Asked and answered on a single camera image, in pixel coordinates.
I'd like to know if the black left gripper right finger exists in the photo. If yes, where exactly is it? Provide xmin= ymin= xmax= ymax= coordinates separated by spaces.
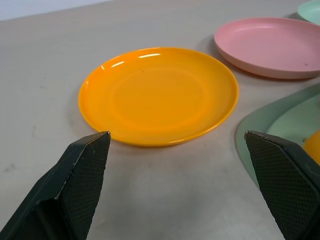
xmin=244 ymin=130 xmax=320 ymax=240

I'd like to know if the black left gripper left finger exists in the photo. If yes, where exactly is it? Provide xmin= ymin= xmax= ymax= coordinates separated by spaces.
xmin=0 ymin=130 xmax=112 ymax=240

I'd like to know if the small orange object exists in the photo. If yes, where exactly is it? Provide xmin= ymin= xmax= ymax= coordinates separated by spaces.
xmin=302 ymin=129 xmax=320 ymax=166

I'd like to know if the orange plastic plate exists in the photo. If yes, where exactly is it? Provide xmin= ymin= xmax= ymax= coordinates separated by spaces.
xmin=78 ymin=45 xmax=240 ymax=148

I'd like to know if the pink plastic plate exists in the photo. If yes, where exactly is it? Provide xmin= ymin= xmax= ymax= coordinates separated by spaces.
xmin=213 ymin=16 xmax=320 ymax=80

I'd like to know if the small green plastic plate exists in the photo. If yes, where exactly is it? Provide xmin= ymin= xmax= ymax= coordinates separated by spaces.
xmin=297 ymin=0 xmax=320 ymax=26

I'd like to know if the green plastic tray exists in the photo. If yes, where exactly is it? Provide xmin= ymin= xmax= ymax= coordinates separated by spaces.
xmin=235 ymin=83 xmax=320 ymax=189

